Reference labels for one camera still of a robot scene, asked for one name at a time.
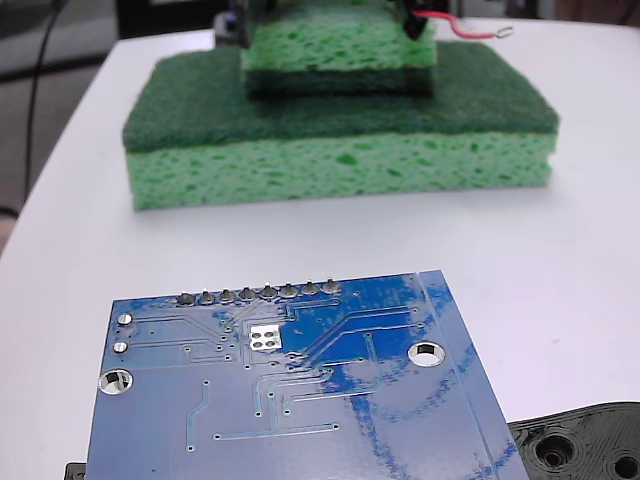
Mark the black plastic mount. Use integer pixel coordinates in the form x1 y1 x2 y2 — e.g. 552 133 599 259
63 399 640 480

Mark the small green scouring sponge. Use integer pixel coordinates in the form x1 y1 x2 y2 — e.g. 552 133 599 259
239 0 440 100

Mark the large green scouring sponge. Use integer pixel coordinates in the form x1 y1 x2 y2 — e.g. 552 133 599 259
122 39 560 213

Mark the red wire with bare loop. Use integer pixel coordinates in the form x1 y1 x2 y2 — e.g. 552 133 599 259
424 9 515 41

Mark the dark metal fixture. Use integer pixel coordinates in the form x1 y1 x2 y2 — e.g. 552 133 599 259
213 0 252 49

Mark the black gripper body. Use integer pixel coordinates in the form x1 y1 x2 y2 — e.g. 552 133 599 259
392 0 450 14

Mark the blue circuit board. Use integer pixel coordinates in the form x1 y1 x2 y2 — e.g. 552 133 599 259
84 269 531 480

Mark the thin black cable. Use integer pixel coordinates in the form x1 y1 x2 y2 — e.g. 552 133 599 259
0 0 66 219

